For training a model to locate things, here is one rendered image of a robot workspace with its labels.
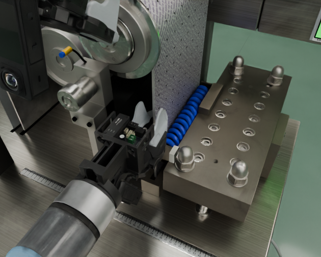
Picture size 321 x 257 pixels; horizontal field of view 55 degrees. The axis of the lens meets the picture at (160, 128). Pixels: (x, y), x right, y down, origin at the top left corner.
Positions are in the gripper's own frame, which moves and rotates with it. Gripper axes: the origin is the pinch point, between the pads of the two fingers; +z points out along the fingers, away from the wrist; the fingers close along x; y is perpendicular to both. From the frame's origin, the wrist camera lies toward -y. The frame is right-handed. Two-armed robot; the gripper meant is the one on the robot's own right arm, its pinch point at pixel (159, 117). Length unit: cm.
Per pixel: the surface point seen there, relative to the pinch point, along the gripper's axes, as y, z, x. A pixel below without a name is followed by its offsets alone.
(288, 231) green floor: -109, 58, -44
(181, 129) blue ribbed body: -5.3, 3.8, -3.1
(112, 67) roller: 11.0, -3.5, 6.5
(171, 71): 7.5, 4.4, -0.2
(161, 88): 6.5, 0.3, -0.2
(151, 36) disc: 17.3, -2.5, -0.1
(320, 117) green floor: -109, 156, -49
